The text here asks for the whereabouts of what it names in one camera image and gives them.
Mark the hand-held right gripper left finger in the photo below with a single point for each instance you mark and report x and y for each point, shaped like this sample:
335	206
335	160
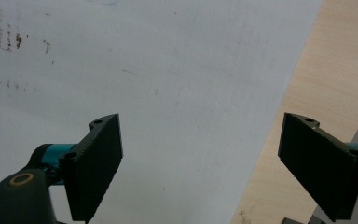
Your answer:
93	168

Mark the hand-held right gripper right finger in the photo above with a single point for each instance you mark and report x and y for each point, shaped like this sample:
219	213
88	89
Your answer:
323	168

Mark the white stained table mat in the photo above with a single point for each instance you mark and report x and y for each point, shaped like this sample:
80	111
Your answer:
174	62

